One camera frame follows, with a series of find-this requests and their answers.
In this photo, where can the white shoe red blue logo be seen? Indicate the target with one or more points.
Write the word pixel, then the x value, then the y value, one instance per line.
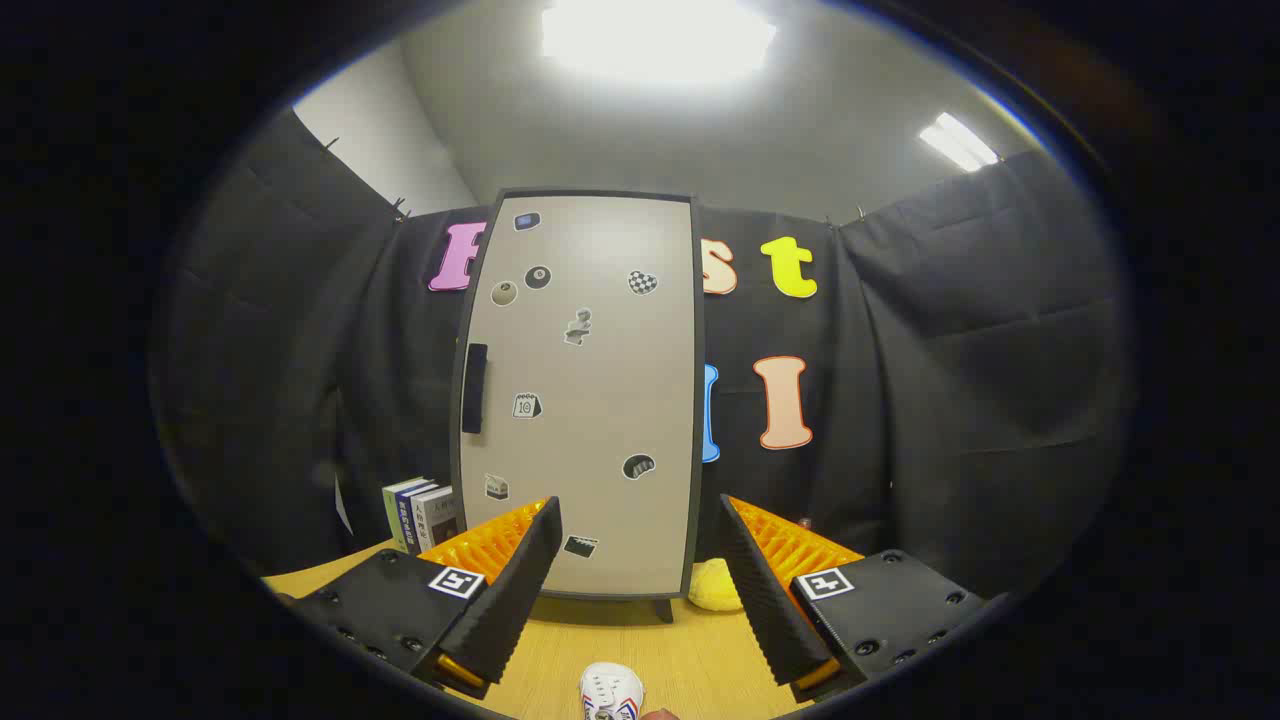
pixel 612 690

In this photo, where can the yellow plush toy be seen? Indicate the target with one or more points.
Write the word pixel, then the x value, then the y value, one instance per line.
pixel 712 588

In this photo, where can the black backdrop cloth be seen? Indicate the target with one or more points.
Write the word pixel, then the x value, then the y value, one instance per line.
pixel 950 380

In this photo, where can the dark grey shoe cabinet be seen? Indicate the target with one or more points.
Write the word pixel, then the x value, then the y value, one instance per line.
pixel 664 609

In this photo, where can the large ceiling light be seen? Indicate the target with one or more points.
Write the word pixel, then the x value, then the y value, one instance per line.
pixel 655 40

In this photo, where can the long ceiling light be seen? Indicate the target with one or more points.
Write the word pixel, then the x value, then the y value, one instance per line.
pixel 958 142

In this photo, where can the blue book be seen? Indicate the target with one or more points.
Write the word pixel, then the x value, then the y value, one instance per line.
pixel 410 512

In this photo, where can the beige shoe cabinet door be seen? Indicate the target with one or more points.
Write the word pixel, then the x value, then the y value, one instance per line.
pixel 590 400

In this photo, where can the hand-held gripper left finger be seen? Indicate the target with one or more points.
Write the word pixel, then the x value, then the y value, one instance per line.
pixel 520 590

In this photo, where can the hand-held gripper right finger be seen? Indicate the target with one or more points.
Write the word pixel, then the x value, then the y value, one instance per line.
pixel 765 600

